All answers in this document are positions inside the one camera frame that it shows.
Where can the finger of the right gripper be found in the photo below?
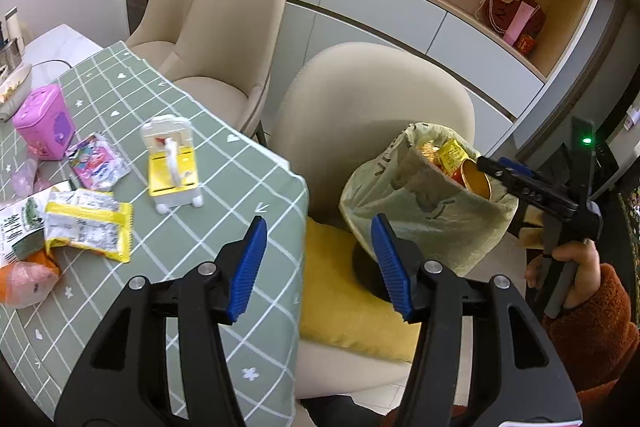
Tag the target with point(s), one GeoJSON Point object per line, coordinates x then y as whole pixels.
{"type": "Point", "coordinates": [491, 167]}
{"type": "Point", "coordinates": [515, 167]}

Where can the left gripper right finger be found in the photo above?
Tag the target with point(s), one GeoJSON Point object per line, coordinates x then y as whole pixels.
{"type": "Point", "coordinates": [390, 253]}

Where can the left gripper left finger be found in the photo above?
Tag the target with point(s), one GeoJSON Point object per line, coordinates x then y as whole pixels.
{"type": "Point", "coordinates": [248, 256]}

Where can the red gold paper tube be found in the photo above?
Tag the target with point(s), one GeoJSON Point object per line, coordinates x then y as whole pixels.
{"type": "Point", "coordinates": [469, 176]}

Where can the yellow gold snack bag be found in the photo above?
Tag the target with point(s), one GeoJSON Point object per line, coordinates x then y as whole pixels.
{"type": "Point", "coordinates": [451, 156]}

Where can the red gold snack packet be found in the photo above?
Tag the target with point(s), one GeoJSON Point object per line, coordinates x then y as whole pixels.
{"type": "Point", "coordinates": [430, 152]}

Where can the yellow translucent trash bag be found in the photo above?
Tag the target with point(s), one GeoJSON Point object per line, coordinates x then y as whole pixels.
{"type": "Point", "coordinates": [423, 204]}

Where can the yellow seat cushion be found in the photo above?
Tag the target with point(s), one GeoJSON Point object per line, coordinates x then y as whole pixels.
{"type": "Point", "coordinates": [337, 311]}

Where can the green checked tablecloth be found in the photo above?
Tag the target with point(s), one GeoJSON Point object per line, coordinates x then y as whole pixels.
{"type": "Point", "coordinates": [111, 92]}

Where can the brown fleece right sleeve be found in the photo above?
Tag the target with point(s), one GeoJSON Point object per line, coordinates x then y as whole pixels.
{"type": "Point", "coordinates": [596, 341]}

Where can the white yellow toy stand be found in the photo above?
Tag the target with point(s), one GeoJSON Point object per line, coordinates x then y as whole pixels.
{"type": "Point", "coordinates": [172, 173]}

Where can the red flower gift bag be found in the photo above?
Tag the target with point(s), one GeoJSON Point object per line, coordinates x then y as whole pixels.
{"type": "Point", "coordinates": [517, 22]}

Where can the yellow white snack bag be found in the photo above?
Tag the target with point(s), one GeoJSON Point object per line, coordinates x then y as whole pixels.
{"type": "Point", "coordinates": [90, 221]}

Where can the beige near dining chair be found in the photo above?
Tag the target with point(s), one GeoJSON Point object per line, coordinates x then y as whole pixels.
{"type": "Point", "coordinates": [345, 106]}

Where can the beige dining chair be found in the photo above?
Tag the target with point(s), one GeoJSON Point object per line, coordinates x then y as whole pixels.
{"type": "Point", "coordinates": [345, 106]}
{"type": "Point", "coordinates": [156, 35]}
{"type": "Point", "coordinates": [223, 57]}

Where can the colourful candy wrapper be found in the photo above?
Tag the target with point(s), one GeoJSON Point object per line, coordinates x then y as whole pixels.
{"type": "Point", "coordinates": [96, 163]}

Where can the orange pink plastic bag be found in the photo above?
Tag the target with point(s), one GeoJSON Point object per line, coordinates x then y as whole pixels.
{"type": "Point", "coordinates": [27, 282]}

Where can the white green snack bag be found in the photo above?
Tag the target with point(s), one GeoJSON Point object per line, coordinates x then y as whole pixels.
{"type": "Point", "coordinates": [22, 225]}

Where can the beige far dining chair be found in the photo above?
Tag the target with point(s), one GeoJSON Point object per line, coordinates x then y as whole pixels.
{"type": "Point", "coordinates": [156, 35]}

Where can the beige middle dining chair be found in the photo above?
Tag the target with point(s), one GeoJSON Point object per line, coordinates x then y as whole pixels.
{"type": "Point", "coordinates": [223, 57]}

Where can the pink toy box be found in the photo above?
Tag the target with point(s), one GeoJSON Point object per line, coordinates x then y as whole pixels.
{"type": "Point", "coordinates": [44, 123]}

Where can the large white bowl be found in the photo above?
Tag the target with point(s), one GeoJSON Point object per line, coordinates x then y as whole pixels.
{"type": "Point", "coordinates": [14, 91]}

